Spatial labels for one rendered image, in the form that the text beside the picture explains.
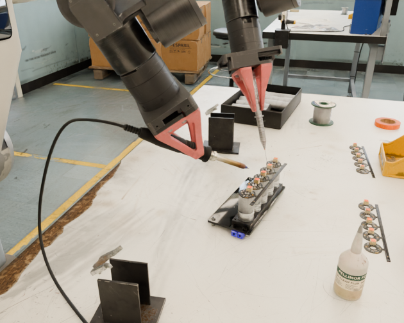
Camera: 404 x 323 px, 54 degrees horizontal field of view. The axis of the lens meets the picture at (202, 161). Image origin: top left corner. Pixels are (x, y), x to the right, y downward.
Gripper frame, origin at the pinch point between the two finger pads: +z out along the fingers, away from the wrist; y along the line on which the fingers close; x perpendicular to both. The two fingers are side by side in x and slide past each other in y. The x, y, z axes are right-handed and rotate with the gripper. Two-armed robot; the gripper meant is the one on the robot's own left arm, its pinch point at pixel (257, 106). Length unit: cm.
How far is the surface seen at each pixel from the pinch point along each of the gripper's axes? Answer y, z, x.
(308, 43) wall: 184, -83, 383
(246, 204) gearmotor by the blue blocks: -7.3, 14.3, -11.0
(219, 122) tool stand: -4.2, 1.0, 15.2
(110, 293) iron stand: -26.6, 18.3, -24.6
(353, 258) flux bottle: 1.1, 20.6, -24.5
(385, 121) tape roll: 40.5, 7.9, 27.6
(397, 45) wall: 268, -59, 346
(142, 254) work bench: -23.4, 18.2, -11.5
